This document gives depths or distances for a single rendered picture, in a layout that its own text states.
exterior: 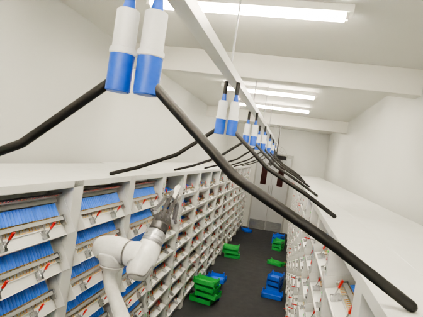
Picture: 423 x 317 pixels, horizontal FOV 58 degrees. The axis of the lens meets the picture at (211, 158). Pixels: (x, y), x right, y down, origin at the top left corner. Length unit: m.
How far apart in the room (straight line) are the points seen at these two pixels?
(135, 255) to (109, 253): 0.12
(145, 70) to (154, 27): 0.10
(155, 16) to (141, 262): 0.95
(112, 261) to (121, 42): 0.95
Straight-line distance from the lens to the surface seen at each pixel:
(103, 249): 1.66
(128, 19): 1.00
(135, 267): 1.56
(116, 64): 0.97
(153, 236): 1.60
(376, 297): 1.00
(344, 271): 1.84
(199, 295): 5.33
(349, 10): 2.43
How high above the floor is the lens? 1.97
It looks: 1 degrees down
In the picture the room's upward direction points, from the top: 8 degrees clockwise
